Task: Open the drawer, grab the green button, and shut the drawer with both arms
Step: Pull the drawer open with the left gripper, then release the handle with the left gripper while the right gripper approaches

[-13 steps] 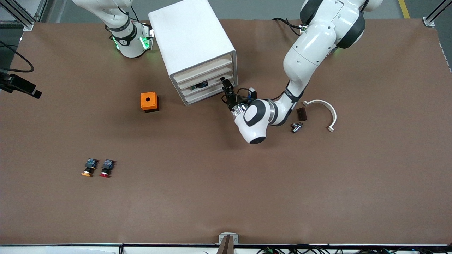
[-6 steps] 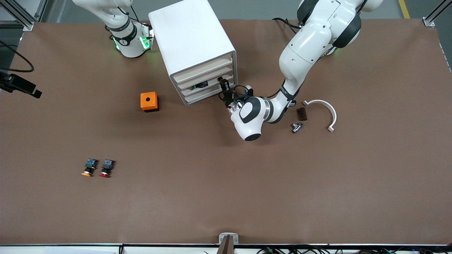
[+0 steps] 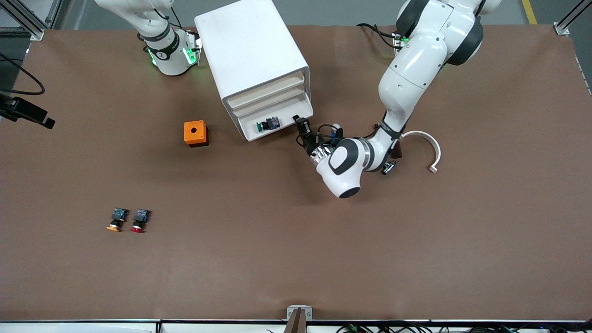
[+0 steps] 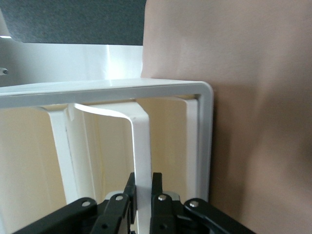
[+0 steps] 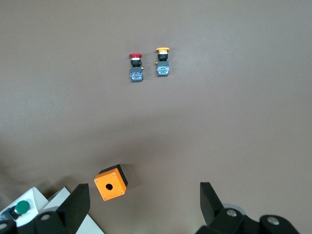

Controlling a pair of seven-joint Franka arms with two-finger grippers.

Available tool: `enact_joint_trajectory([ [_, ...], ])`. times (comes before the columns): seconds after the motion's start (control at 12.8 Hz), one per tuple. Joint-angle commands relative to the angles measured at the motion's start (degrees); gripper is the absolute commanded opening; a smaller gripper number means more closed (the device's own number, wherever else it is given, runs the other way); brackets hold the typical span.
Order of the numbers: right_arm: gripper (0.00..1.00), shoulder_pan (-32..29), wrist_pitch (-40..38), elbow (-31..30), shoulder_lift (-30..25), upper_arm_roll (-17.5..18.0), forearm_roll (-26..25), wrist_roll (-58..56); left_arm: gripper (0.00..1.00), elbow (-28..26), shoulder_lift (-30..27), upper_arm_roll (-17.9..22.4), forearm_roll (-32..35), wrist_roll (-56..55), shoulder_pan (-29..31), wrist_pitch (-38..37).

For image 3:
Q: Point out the yellow push button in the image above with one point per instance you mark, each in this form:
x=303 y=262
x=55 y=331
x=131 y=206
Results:
x=118 y=217

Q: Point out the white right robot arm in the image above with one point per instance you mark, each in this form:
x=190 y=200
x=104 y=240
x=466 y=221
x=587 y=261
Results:
x=171 y=60

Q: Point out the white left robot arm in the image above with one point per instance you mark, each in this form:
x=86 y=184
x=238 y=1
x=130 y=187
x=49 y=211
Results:
x=416 y=64

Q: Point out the red push button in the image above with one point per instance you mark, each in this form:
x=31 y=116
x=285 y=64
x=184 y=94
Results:
x=140 y=217

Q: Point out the white table edge rail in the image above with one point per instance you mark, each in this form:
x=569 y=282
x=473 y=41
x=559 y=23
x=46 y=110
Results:
x=208 y=326

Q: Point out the dark brown cylinder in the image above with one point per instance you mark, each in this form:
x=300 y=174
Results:
x=398 y=151

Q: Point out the brown wooden bar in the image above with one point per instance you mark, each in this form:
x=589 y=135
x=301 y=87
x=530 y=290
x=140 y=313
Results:
x=296 y=323

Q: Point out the green push button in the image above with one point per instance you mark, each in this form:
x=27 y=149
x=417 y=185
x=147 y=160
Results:
x=269 y=124

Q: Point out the silver metal tee fitting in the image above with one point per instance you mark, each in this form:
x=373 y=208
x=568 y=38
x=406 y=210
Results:
x=388 y=169

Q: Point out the grey metal bracket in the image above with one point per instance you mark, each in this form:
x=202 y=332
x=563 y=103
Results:
x=290 y=312

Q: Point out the orange button enclosure box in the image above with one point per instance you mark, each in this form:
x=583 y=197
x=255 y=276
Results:
x=201 y=137

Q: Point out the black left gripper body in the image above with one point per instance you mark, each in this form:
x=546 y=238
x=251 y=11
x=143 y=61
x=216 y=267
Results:
x=309 y=141

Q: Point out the aluminium frame profile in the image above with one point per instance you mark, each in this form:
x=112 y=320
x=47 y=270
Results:
x=561 y=28
x=37 y=33

